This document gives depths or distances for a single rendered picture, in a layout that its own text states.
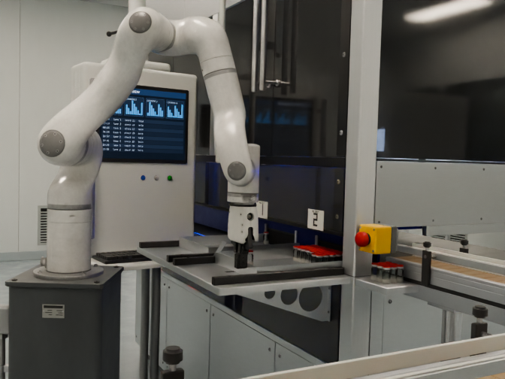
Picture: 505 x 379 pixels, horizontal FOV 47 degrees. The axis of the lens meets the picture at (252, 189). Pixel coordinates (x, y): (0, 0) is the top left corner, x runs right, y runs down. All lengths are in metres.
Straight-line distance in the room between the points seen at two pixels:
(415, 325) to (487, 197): 0.47
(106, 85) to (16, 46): 5.36
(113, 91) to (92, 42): 5.49
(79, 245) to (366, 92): 0.89
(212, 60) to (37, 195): 5.48
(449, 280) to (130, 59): 0.99
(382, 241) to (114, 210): 1.17
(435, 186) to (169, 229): 1.15
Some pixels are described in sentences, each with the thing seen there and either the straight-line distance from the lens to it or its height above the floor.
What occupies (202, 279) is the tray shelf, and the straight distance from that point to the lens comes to 1.53.
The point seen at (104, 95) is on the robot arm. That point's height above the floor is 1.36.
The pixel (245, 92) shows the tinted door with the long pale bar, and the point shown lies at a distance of 2.21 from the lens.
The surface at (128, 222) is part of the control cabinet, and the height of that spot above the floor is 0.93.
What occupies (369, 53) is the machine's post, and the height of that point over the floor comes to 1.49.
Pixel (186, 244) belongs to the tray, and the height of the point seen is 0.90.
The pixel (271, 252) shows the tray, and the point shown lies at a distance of 1.84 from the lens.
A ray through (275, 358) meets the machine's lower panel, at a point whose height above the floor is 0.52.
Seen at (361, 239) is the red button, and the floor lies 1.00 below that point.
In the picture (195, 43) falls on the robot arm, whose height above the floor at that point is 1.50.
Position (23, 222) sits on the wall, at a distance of 6.90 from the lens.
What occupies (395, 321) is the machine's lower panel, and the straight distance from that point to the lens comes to 1.76.
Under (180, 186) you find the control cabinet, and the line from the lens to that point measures 2.45.
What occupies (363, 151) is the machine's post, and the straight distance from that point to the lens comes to 1.60.
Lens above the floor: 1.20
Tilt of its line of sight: 3 degrees down
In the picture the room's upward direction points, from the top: 2 degrees clockwise
